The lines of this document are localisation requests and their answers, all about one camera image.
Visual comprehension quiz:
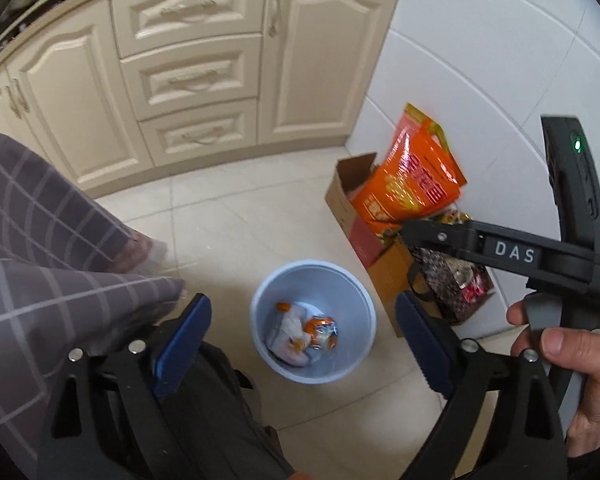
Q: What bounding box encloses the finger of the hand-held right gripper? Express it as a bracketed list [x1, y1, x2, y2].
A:
[382, 217, 478, 262]

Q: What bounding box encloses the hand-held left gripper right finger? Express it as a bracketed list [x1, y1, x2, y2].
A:
[396, 291, 569, 480]

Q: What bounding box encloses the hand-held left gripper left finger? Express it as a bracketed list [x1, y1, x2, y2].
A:
[37, 294, 212, 480]

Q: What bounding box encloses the light blue trash bin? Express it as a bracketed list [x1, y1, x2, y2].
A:
[250, 259, 377, 386]

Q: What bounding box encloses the orange blue snack bag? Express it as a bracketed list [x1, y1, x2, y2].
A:
[302, 315, 338, 353]

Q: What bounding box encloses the white orange snack bag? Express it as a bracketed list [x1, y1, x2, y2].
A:
[266, 302, 313, 366]

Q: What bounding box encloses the dark patterned gift bag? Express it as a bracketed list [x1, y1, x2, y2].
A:
[407, 245, 496, 326]

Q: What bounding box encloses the brown cardboard box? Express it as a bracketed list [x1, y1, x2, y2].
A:
[367, 240, 496, 338]

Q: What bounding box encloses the orange rice bag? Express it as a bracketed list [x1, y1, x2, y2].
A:
[352, 102, 468, 241]

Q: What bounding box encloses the open cardboard box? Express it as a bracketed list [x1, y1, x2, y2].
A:
[325, 152, 396, 268]

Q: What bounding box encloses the person's slippered foot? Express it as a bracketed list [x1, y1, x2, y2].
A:
[115, 230, 171, 276]

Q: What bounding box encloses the cream kitchen base cabinet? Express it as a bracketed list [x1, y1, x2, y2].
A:
[0, 0, 408, 198]

